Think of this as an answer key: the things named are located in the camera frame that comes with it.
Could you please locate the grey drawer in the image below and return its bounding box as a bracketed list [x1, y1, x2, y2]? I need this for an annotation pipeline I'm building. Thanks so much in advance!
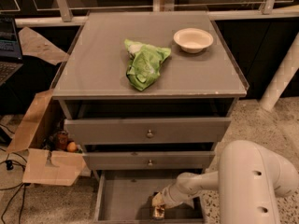
[83, 151, 215, 170]
[64, 118, 231, 145]
[93, 170, 204, 224]

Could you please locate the white paper bowl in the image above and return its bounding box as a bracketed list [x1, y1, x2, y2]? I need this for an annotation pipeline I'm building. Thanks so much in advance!
[174, 28, 214, 54]

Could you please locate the cardboard sheet piece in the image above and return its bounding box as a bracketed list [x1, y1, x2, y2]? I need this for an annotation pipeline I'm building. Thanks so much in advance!
[19, 27, 69, 65]

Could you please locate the grey middle drawer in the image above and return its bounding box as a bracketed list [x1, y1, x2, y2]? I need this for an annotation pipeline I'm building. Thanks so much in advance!
[83, 151, 215, 170]

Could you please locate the orange fruit in box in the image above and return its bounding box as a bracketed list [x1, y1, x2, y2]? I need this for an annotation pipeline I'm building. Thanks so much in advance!
[66, 142, 78, 152]

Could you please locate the metal window railing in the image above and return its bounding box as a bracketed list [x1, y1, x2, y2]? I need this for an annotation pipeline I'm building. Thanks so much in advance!
[0, 0, 298, 27]

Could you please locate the dark jar in box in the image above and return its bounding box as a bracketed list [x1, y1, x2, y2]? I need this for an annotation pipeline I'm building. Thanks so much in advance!
[55, 131, 68, 150]

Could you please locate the open laptop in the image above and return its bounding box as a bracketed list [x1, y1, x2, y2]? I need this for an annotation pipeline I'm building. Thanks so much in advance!
[0, 14, 23, 86]

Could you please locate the grey drawer cabinet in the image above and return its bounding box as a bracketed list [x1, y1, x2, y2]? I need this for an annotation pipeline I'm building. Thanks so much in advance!
[50, 10, 250, 224]

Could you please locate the grey top drawer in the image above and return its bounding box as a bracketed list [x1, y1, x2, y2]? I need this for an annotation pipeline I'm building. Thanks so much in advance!
[64, 118, 231, 145]

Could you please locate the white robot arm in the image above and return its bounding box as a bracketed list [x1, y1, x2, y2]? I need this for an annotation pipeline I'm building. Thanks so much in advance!
[154, 41, 299, 224]

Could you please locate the orange soda can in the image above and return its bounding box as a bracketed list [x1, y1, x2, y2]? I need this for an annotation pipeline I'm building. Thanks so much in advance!
[152, 205, 165, 220]

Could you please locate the brown cardboard box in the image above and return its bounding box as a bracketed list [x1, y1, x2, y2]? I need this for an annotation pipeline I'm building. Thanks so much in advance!
[7, 89, 90, 186]

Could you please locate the grey bottom drawer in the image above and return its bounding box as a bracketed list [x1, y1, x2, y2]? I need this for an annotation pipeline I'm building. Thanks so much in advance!
[93, 170, 204, 224]

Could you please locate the black floor cable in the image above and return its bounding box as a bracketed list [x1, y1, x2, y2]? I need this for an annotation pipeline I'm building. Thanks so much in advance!
[0, 121, 30, 224]

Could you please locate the green chip bag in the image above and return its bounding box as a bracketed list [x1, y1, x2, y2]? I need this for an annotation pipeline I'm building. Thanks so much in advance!
[124, 39, 171, 91]

